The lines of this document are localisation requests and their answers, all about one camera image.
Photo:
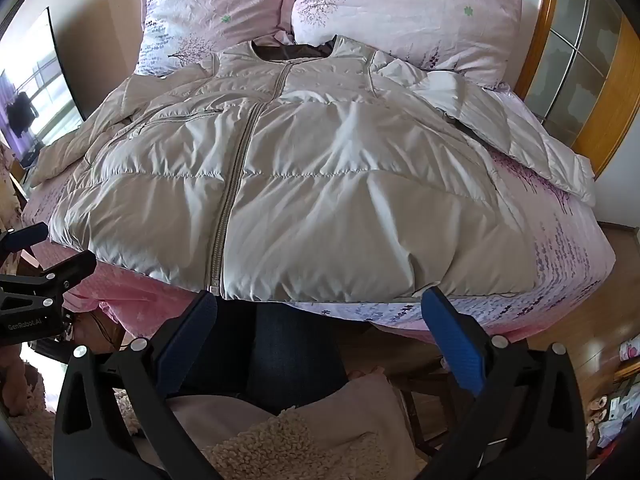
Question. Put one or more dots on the white duvet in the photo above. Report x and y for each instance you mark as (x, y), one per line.
(325, 185)

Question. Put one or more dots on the pink floral pillow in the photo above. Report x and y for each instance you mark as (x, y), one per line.
(415, 15)
(210, 5)

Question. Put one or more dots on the wooden glass-panel door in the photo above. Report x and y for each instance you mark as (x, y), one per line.
(585, 55)

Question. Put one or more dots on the person's leg in jeans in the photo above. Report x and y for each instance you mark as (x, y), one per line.
(215, 355)
(295, 355)

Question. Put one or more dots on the wooden headboard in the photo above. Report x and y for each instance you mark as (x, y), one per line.
(542, 20)

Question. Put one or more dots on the person's left forearm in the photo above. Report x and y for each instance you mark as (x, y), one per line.
(17, 380)

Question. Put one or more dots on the cluttered wooden shelf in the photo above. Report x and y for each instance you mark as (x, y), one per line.
(617, 400)

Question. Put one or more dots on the person's left leg in jeans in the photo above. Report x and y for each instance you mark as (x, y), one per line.
(215, 355)

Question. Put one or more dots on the dark wooden chair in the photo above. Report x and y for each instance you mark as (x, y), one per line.
(425, 410)

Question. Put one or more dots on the person's right leg in jeans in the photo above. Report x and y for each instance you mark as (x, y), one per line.
(295, 355)

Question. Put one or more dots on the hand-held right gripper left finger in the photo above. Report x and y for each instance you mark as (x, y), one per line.
(185, 335)

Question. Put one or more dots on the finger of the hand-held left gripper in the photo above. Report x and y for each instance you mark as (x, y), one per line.
(70, 266)
(22, 239)

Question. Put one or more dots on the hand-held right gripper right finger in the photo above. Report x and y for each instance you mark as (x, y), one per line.
(455, 340)

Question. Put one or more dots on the bed with pink floral sheet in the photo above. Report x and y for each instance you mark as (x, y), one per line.
(565, 260)

